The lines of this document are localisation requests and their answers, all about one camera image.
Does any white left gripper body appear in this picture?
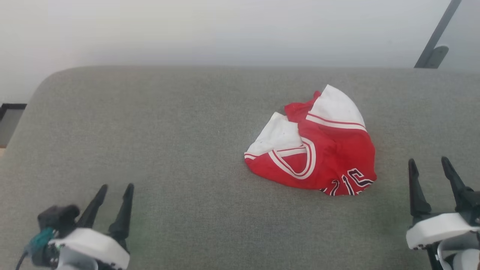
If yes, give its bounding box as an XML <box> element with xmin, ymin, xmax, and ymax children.
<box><xmin>48</xmin><ymin>227</ymin><xmax>131</xmax><ymax>270</ymax></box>

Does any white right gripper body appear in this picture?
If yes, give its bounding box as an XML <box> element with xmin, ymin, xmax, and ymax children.
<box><xmin>406</xmin><ymin>212</ymin><xmax>480</xmax><ymax>251</ymax></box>

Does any grey rounded metal bracket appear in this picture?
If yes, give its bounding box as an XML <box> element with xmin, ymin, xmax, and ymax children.
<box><xmin>426</xmin><ymin>45</ymin><xmax>450</xmax><ymax>69</ymax></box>

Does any red white basketball jersey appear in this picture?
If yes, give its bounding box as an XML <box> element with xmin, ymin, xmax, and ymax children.
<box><xmin>244</xmin><ymin>84</ymin><xmax>377</xmax><ymax>197</ymax></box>

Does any thin black cable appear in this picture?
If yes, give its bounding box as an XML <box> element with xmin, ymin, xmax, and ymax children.
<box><xmin>15</xmin><ymin>250</ymin><xmax>30</xmax><ymax>270</ymax></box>

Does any grey metal pole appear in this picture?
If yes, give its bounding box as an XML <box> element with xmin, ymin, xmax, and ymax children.
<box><xmin>414</xmin><ymin>0</ymin><xmax>462</xmax><ymax>69</ymax></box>

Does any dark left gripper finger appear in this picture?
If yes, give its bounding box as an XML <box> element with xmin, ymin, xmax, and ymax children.
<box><xmin>108</xmin><ymin>183</ymin><xmax>135</xmax><ymax>252</ymax></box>
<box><xmin>76</xmin><ymin>184</ymin><xmax>109</xmax><ymax>229</ymax></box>

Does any teal cable connector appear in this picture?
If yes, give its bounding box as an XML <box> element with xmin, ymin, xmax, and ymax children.
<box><xmin>25</xmin><ymin>227</ymin><xmax>56</xmax><ymax>259</ymax></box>

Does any black framed grey panel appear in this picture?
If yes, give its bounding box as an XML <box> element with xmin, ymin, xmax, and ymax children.
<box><xmin>0</xmin><ymin>103</ymin><xmax>27</xmax><ymax>148</ymax></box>

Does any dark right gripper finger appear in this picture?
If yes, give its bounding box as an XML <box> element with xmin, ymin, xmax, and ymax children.
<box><xmin>441</xmin><ymin>156</ymin><xmax>480</xmax><ymax>226</ymax></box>
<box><xmin>408</xmin><ymin>158</ymin><xmax>432</xmax><ymax>225</ymax></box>

